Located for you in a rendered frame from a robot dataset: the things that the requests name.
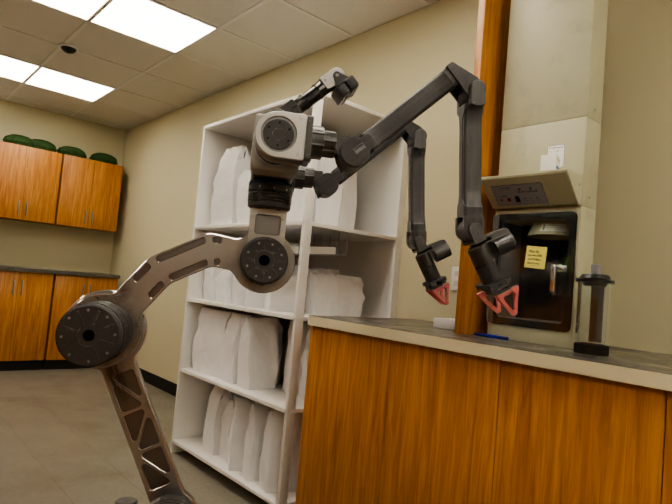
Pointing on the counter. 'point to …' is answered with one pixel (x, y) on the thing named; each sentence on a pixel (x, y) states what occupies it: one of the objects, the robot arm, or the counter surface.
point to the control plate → (520, 194)
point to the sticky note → (535, 257)
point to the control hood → (569, 187)
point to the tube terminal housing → (527, 151)
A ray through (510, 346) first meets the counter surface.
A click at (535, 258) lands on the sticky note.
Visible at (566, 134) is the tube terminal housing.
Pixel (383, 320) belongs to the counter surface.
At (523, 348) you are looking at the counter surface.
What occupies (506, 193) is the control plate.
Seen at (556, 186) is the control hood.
